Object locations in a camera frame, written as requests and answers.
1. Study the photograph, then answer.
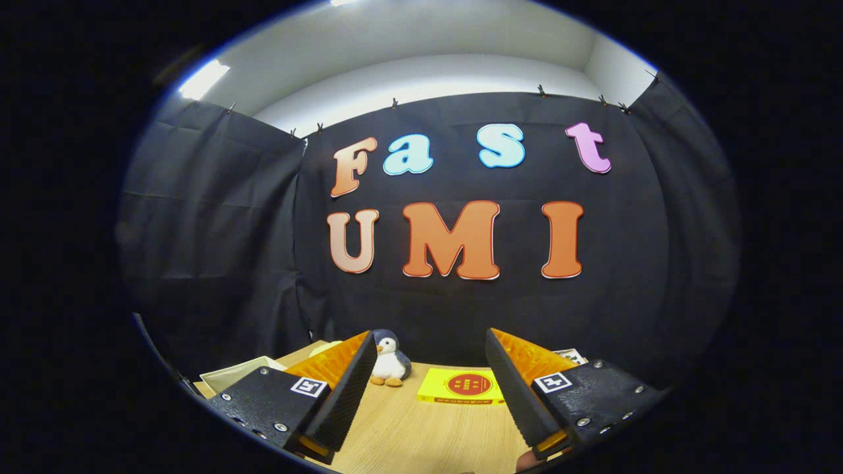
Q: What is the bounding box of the row of small cloth clips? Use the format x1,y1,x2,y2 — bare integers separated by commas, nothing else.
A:
227,69,659,139

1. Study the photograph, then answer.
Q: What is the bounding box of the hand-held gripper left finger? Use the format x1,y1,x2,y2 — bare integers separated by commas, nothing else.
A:
207,330,378,465

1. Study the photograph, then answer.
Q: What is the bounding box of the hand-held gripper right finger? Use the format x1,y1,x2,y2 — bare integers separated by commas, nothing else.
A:
485,328,669,460

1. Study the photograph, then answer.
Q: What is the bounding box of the yellow book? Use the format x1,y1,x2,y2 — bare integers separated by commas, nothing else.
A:
417,367,506,405

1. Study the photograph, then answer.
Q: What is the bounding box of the penguin plush toy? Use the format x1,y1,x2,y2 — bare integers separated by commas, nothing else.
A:
369,329,412,387

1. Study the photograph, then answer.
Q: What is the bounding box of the brown fabric storage box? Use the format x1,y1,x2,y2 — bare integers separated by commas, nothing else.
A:
200,356,287,396

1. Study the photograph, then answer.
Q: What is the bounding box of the ceiling strip light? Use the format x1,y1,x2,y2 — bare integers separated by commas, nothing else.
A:
178,61,231,101

